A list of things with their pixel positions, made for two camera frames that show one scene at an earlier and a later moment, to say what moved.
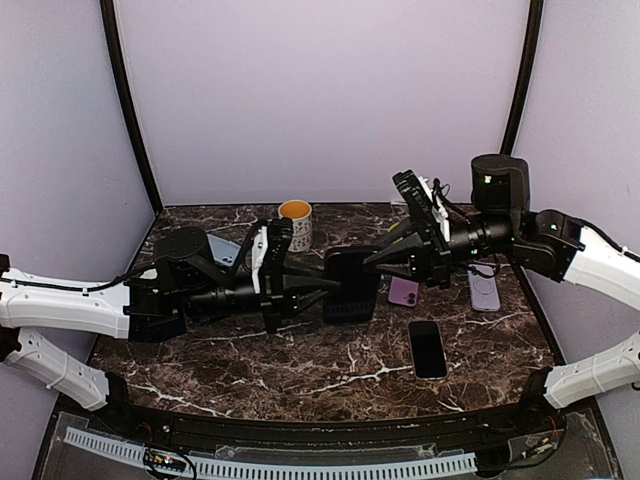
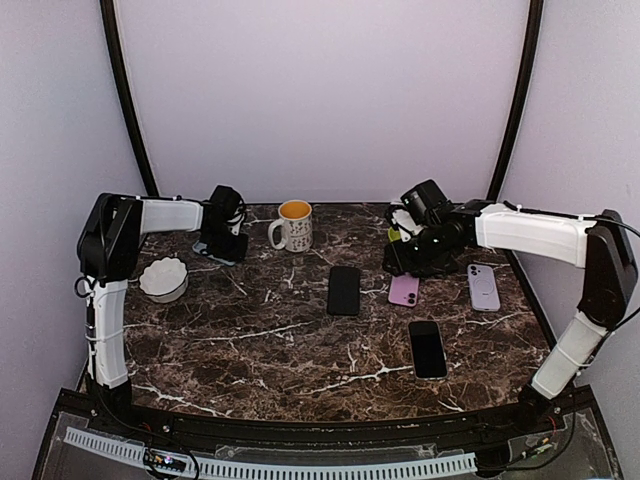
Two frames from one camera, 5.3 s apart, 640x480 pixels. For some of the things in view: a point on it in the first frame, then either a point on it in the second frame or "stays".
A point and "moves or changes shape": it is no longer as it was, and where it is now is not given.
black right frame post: [530, 48] stays
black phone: [427, 350] stays
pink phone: [404, 291] stays
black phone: [428, 353] stays
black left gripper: [274, 283] to [238, 254]
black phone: [355, 300] moves or changes shape
